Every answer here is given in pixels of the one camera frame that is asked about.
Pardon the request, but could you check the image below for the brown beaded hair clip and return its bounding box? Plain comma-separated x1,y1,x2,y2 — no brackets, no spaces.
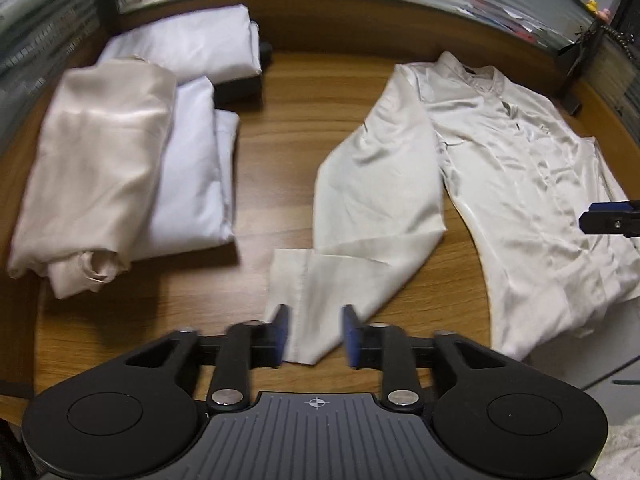
600,22,636,51

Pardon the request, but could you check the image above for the pile of papers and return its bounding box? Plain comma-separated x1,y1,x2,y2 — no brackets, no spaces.
467,0,576,46

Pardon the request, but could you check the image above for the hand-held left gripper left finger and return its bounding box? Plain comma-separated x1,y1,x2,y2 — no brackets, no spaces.
121,305,292,414

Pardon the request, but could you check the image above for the ivory shirt with black label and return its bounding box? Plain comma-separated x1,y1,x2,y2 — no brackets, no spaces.
264,51,640,366

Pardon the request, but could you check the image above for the folded pale lavender cloth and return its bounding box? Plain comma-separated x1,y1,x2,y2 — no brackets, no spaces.
127,76,242,262

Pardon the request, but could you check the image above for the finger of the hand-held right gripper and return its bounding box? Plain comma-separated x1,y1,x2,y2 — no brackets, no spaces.
579,211,640,238
589,200,640,214

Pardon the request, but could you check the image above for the folded white cloth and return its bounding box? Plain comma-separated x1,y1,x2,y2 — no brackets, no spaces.
96,4,264,86

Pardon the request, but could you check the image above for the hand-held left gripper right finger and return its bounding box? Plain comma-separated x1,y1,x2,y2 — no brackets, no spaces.
341,305,517,414

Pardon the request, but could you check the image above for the white fleece garment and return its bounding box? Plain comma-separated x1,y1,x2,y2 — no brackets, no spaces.
592,417,640,480

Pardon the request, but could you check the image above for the black face mask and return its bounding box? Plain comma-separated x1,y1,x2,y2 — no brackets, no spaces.
556,35,598,63

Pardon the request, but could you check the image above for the cream satin shirt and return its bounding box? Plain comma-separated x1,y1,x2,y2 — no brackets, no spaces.
7,57,178,301

